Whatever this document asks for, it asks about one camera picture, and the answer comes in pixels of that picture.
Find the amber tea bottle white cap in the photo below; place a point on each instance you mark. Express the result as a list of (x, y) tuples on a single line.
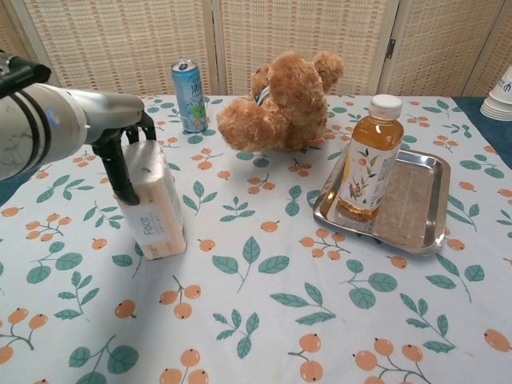
[(370, 160)]

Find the light blue drink can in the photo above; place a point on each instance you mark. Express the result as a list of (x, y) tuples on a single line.
[(194, 100)]

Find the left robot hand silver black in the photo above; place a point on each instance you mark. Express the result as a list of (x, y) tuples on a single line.
[(116, 110)]

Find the stack of white paper cups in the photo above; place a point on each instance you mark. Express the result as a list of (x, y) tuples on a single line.
[(500, 100)]

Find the floral fruit print tablecloth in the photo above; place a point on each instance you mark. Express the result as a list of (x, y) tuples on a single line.
[(256, 320)]

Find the rectangular stainless steel tray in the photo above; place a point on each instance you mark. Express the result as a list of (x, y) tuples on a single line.
[(412, 200)]

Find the woven folding screen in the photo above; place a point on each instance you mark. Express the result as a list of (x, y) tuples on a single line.
[(120, 36)]

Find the brown teddy bear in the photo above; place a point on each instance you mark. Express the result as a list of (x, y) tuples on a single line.
[(288, 108)]

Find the white facial tissue pack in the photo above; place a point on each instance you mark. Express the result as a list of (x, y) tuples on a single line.
[(160, 224)]

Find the metal screen hinge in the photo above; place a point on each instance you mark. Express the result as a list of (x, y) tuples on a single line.
[(391, 48)]

